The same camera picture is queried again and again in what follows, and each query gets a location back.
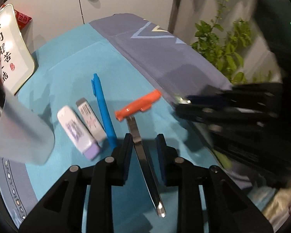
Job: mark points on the orange utility knife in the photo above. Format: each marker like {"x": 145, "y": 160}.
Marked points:
{"x": 141, "y": 104}

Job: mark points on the white purple correction tape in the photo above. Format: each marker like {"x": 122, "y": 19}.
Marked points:
{"x": 78, "y": 133}

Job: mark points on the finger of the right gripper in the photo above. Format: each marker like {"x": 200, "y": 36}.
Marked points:
{"x": 207, "y": 115}
{"x": 257, "y": 94}

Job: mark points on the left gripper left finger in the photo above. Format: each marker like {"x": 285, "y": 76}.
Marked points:
{"x": 61, "y": 208}

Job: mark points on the blue pen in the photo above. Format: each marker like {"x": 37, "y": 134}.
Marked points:
{"x": 106, "y": 119}

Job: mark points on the white pink eraser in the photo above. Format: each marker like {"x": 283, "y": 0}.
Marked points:
{"x": 91, "y": 121}

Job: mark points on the red hanging ornament bag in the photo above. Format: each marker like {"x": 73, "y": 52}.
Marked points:
{"x": 22, "y": 20}

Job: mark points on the dark metal pen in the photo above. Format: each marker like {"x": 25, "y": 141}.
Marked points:
{"x": 145, "y": 167}

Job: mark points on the framed calligraphy sign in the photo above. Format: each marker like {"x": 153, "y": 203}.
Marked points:
{"x": 17, "y": 63}

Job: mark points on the translucent plastic pen cup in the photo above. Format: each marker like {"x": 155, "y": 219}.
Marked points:
{"x": 24, "y": 136}

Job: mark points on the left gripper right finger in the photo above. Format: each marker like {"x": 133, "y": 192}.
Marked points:
{"x": 207, "y": 194}

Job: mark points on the green potted plant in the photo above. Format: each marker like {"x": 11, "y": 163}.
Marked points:
{"x": 228, "y": 37}

